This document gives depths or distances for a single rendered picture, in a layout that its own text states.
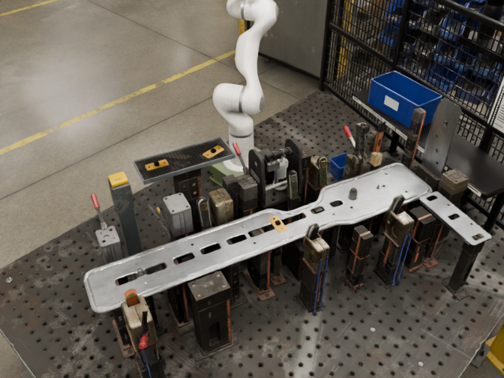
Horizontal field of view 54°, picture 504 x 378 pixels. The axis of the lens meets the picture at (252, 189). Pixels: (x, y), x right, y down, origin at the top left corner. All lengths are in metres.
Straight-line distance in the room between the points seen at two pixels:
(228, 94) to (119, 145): 2.03
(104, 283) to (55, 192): 2.11
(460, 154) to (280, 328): 1.08
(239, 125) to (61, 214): 1.71
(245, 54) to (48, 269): 1.24
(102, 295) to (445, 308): 1.28
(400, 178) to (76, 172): 2.53
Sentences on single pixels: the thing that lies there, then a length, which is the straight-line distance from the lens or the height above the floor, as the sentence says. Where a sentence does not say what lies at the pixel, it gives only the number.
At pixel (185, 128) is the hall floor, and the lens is 4.21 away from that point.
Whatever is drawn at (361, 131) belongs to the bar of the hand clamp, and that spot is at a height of 1.18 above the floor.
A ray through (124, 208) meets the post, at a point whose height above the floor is 1.04.
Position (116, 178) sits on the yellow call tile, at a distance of 1.86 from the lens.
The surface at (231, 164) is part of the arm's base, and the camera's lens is 2.44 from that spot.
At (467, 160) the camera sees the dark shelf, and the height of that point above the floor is 1.03.
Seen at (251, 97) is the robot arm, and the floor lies 1.21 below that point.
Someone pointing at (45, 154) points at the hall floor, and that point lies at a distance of 4.19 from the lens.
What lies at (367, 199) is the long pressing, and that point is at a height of 1.00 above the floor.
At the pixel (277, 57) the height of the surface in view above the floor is 0.20.
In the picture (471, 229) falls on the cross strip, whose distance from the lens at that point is 2.00.
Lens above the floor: 2.29
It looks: 40 degrees down
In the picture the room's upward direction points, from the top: straight up
